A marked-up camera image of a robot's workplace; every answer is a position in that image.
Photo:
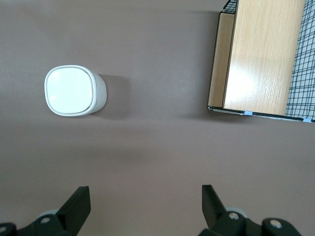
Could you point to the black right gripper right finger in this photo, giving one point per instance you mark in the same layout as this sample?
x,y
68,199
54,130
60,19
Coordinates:
x,y
216,214

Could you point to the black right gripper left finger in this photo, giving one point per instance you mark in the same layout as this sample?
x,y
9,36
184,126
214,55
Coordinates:
x,y
71,209

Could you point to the white trash can with lid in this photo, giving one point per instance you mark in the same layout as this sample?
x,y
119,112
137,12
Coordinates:
x,y
70,89

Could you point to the blue tape piece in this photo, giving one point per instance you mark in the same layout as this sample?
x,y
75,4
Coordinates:
x,y
307,120
248,113

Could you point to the wooden two-step shelf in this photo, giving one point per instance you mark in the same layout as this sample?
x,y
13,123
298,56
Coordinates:
x,y
261,61

